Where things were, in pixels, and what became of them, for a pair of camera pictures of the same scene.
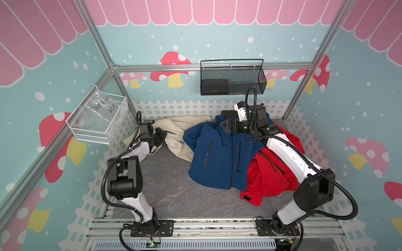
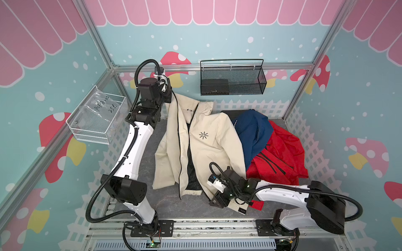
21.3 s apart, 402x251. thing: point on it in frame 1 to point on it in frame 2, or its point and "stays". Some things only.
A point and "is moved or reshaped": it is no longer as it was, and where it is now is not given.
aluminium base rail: x=218 y=235 stays
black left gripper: x=163 y=134 to x=168 y=93
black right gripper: x=231 y=122 to x=218 y=198
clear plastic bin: x=99 y=117 stays
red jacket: x=269 y=173 stays
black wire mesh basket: x=231 y=77 stays
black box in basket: x=214 y=87 stays
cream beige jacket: x=174 y=127 is moved or reshaped
